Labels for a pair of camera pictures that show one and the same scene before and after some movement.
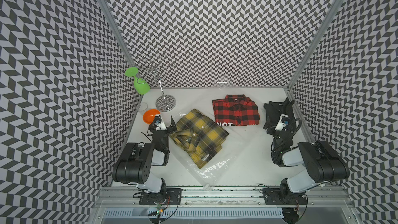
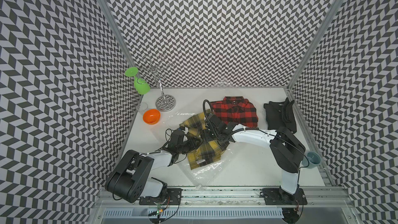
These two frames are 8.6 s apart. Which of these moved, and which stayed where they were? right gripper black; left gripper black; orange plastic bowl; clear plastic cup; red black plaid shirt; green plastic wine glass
Moved: left gripper black; right gripper black
Stayed: green plastic wine glass; orange plastic bowl; clear plastic cup; red black plaid shirt
